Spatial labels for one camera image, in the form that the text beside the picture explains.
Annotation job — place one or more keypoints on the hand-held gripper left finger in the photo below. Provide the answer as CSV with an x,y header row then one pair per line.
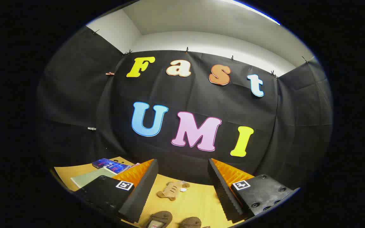
x,y
139,193

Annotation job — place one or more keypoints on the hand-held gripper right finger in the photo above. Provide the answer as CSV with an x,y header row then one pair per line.
x,y
225,193

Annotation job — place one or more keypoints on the brown fuzzy shoe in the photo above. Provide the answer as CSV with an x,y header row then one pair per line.
x,y
160,218
191,222

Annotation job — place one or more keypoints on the green fabric storage box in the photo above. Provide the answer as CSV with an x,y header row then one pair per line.
x,y
89,177

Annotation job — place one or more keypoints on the tan bread plush toy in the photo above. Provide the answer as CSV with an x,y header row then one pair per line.
x,y
171,190

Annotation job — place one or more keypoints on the blue book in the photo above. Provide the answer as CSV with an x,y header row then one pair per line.
x,y
111,164

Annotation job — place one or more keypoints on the black backdrop cloth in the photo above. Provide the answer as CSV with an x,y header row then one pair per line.
x,y
198,104

